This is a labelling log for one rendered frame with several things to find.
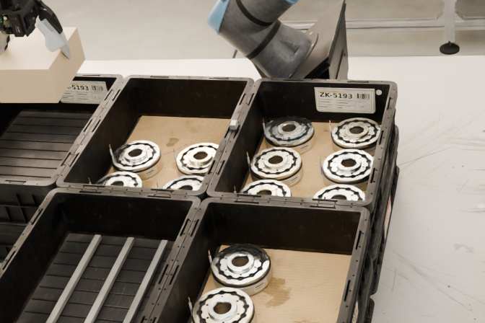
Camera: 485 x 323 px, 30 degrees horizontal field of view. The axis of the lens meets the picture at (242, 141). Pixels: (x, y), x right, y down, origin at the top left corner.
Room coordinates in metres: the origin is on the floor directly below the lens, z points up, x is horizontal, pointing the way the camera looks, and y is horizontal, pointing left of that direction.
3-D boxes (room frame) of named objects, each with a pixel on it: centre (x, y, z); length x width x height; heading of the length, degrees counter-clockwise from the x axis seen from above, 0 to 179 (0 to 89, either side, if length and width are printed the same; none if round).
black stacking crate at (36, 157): (1.61, 0.44, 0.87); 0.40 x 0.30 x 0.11; 160
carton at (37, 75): (1.58, 0.37, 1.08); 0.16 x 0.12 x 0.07; 164
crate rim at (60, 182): (1.51, 0.16, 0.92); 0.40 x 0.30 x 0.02; 160
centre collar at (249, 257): (1.16, 0.04, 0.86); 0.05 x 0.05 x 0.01
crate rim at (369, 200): (1.41, -0.12, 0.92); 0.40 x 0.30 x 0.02; 160
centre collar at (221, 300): (1.06, 0.08, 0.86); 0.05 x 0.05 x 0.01
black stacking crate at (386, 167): (1.41, -0.12, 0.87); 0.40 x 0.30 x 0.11; 160
